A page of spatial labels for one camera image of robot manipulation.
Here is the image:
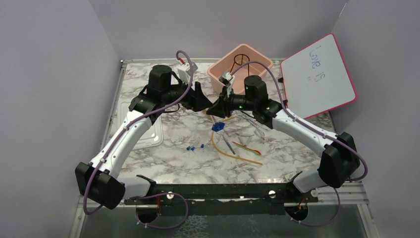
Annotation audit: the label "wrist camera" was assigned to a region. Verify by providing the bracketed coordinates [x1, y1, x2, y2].
[177, 59, 198, 85]
[219, 71, 235, 98]

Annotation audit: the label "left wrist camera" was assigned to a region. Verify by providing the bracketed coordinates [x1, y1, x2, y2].
[177, 59, 198, 85]

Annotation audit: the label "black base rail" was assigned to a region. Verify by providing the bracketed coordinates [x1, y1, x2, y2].
[124, 182, 368, 218]

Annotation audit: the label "white plastic lid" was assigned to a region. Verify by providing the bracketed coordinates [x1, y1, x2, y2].
[113, 100, 163, 150]

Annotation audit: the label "pink plastic bin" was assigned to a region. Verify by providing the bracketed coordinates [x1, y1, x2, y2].
[208, 44, 273, 95]

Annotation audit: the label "pink framed whiteboard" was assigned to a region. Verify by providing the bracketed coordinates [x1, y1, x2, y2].
[280, 33, 357, 119]

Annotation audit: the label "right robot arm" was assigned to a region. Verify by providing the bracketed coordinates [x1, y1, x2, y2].
[207, 75, 361, 202]

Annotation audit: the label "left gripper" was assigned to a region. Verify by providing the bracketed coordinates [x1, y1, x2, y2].
[162, 76, 212, 112]

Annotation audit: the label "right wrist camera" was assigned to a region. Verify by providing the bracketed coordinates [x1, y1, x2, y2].
[219, 71, 235, 98]

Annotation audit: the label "blue base glass cylinder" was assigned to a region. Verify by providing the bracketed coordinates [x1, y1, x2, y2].
[210, 116, 225, 132]

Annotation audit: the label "black wire tripod ring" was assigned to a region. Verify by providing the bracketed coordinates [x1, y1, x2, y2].
[229, 53, 251, 78]

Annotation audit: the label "metal crucible tongs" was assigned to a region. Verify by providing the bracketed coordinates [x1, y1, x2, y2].
[238, 113, 265, 139]

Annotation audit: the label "metal spatula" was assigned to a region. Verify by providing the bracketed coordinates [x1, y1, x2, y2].
[221, 134, 236, 155]

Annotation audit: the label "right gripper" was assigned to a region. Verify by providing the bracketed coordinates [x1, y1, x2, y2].
[207, 86, 257, 119]

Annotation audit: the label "purple cable loop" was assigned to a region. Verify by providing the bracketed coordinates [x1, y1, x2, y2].
[135, 192, 191, 230]

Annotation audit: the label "amber rubber tubing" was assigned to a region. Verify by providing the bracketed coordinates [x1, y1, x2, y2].
[208, 116, 263, 166]

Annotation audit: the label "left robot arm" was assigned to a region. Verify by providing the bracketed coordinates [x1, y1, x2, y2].
[75, 63, 212, 215]

